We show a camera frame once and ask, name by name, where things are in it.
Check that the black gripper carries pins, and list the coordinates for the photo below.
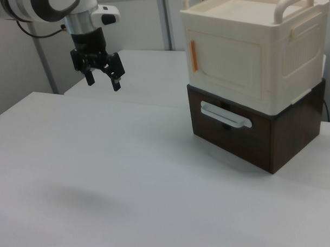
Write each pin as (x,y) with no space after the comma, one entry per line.
(89,45)

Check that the cream cabinet door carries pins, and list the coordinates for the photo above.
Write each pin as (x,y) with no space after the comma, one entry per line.
(228,64)

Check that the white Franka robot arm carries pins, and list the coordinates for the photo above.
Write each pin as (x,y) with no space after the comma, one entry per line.
(20,6)

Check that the cream plastic cabinet body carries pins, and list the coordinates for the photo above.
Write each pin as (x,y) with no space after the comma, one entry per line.
(292,43)

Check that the dark brown wooden drawer box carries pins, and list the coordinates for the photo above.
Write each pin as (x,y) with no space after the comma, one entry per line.
(290,135)

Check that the upright grey partition post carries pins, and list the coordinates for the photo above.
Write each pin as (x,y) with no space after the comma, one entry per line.
(165,23)

